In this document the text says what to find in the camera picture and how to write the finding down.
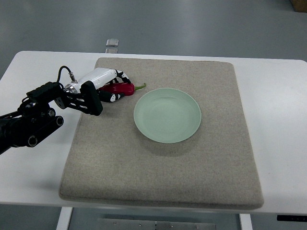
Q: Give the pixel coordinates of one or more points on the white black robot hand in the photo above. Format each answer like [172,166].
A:
[101,77]

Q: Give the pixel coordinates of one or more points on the red pepper with green stem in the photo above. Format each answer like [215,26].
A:
[127,89]

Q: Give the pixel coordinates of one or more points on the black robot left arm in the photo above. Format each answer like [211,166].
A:
[35,120]

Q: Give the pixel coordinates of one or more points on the metal floor socket plate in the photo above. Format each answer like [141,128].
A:
[112,42]

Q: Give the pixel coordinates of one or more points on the pale green round plate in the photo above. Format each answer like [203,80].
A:
[167,115]

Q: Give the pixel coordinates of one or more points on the beige fabric mat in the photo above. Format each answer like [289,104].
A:
[112,162]

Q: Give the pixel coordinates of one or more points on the white table leg left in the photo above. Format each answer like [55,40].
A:
[64,218]

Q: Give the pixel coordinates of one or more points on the white table leg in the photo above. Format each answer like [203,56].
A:
[245,222]
[64,218]

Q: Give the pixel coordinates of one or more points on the white table leg right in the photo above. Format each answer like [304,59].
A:
[245,222]

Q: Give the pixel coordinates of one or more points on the black table control panel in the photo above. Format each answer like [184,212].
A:
[292,218]

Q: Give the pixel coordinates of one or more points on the cardboard box corner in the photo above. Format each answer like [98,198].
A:
[299,5]

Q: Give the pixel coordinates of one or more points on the metal bracket under table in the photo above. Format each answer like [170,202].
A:
[126,224]

